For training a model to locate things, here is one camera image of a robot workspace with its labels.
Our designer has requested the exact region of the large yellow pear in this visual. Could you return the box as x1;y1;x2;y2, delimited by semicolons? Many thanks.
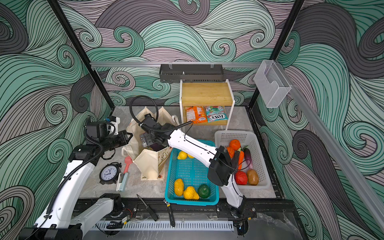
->
183;186;200;200

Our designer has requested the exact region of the yellow starfruit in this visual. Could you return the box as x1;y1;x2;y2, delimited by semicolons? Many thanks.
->
174;179;184;197

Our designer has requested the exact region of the orange tomato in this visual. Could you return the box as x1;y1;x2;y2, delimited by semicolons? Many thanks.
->
229;139;241;151

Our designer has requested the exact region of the black alarm clock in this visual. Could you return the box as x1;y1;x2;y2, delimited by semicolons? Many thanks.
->
99;162;122;185

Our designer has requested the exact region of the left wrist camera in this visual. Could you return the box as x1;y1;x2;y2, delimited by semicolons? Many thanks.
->
105;116;121;135

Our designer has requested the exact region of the orange carrot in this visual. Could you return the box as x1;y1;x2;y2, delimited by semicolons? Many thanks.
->
238;149;245;171

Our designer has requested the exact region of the white plastic basket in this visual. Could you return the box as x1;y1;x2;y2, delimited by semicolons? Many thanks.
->
215;130;271;190

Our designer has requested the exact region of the white wooden shelf rack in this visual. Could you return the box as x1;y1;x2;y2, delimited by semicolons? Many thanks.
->
180;80;235;130

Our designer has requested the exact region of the orange Fox's candy bag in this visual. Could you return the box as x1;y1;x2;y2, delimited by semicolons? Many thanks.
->
186;106;208;124

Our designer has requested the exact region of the brown potato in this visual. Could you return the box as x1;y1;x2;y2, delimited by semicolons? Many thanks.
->
247;169;260;186

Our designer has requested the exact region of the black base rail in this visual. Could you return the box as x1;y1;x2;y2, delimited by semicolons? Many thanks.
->
116;197;262;223

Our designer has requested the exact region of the black adjustable wrench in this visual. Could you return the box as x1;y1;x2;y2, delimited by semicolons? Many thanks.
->
164;199;176;228

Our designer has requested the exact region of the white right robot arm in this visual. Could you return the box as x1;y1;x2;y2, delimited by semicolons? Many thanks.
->
134;114;246;212

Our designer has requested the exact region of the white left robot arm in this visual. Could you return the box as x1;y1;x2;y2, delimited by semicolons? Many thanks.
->
18;116;133;240

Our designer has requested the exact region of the teal Fox's candy bag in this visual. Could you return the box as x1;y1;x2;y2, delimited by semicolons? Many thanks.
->
205;106;228;123

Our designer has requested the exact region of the cream floral tote bag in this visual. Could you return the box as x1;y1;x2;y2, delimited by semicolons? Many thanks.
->
121;107;180;181

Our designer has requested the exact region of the red tomato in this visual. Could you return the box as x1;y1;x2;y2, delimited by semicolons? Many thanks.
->
235;171;248;186

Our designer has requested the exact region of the teal plastic basket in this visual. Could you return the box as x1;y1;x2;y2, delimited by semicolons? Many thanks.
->
165;148;219;206

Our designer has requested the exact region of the white slotted cable duct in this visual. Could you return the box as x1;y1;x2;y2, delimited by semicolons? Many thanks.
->
89;220;235;232

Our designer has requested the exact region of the green avocado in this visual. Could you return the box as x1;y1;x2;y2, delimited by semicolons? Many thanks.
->
198;184;211;199

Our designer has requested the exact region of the pink handled brush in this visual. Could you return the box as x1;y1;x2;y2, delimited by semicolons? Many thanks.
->
116;156;133;192

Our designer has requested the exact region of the clear acrylic wall holder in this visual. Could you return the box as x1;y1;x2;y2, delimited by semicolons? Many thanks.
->
254;60;292;108

